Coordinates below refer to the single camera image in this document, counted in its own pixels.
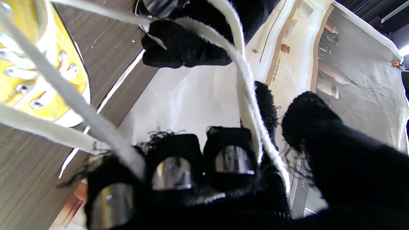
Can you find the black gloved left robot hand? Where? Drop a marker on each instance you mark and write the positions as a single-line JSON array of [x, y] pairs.
[[191, 44]]

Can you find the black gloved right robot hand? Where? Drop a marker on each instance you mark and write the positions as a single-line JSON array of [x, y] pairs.
[[351, 179]]

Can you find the yellow canvas sneaker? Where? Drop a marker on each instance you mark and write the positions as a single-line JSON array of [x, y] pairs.
[[76, 81]]

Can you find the printed kitchen backdrop cloth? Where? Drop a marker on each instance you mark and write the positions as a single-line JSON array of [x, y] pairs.
[[351, 64]]

